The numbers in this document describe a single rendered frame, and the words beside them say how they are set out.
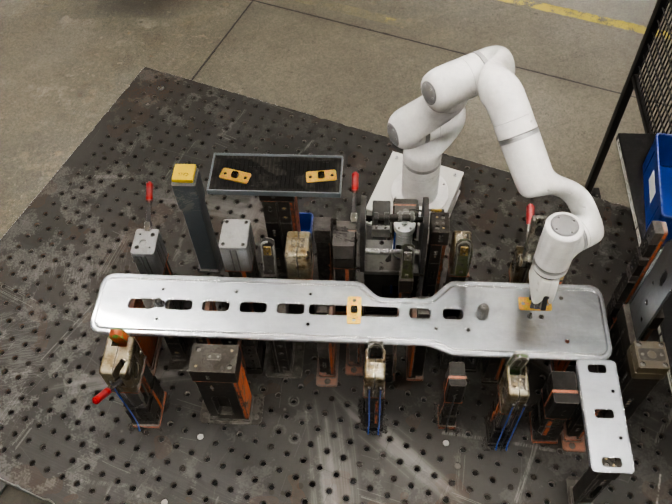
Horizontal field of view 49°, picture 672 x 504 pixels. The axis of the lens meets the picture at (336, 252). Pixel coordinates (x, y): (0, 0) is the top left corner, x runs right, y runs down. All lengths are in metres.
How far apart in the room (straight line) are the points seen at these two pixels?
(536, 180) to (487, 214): 0.92
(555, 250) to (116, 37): 3.32
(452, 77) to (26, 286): 1.55
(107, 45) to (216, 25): 0.62
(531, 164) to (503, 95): 0.16
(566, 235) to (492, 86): 0.36
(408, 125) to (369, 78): 1.97
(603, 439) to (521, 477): 0.33
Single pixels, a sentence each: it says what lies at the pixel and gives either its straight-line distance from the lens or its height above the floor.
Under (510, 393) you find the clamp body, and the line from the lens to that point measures 1.86.
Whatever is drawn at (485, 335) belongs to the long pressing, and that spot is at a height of 1.00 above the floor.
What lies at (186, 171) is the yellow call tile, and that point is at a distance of 2.11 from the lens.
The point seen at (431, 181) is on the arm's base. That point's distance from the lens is 2.34.
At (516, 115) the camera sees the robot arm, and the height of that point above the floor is 1.57.
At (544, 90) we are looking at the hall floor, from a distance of 4.09.
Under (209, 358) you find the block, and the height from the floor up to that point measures 1.03.
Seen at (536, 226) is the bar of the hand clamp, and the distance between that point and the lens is 1.93.
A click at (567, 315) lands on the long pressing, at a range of 2.04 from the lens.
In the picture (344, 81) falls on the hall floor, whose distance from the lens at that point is 4.03.
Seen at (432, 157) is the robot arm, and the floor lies 1.05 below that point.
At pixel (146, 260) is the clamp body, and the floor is 1.03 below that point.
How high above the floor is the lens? 2.71
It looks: 55 degrees down
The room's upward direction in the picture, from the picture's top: 3 degrees counter-clockwise
